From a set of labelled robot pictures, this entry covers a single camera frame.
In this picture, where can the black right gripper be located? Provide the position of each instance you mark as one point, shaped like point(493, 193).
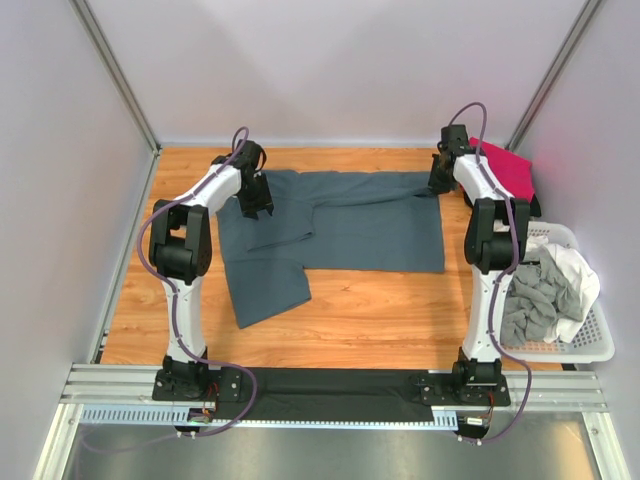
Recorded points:
point(434, 185)

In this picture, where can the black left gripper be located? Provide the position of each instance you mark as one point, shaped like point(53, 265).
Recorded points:
point(264, 203)

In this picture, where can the blue-grey t-shirt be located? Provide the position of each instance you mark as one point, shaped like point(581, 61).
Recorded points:
point(383, 221)

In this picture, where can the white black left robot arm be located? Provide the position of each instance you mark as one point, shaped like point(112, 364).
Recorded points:
point(180, 245)

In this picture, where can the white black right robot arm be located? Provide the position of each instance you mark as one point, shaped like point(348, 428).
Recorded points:
point(494, 244)

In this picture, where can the folded pink t-shirt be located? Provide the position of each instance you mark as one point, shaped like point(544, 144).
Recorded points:
point(512, 171)

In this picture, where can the folded black t-shirt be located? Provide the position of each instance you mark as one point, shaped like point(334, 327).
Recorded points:
point(535, 207)

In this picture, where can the grey t-shirt in basket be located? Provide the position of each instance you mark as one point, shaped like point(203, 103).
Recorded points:
point(538, 297)

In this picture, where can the white t-shirt in basket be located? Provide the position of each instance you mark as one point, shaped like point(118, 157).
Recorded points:
point(582, 279)

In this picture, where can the white plastic laundry basket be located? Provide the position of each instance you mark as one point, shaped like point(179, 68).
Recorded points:
point(593, 342)

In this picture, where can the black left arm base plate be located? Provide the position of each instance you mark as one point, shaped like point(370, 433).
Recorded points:
point(191, 382)

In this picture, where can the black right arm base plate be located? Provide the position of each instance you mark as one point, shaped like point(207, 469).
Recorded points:
point(447, 389)

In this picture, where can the left aluminium corner post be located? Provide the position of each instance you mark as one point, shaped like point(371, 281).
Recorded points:
point(97, 36)

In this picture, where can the aluminium corner post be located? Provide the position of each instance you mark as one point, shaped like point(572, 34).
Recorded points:
point(97, 36)
point(580, 25)

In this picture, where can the right aluminium corner post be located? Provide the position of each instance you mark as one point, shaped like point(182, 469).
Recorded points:
point(580, 25)

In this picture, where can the grey slotted cable duct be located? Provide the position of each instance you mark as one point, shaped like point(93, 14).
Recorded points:
point(183, 416)

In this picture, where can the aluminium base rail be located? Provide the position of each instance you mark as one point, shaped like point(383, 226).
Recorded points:
point(541, 391)

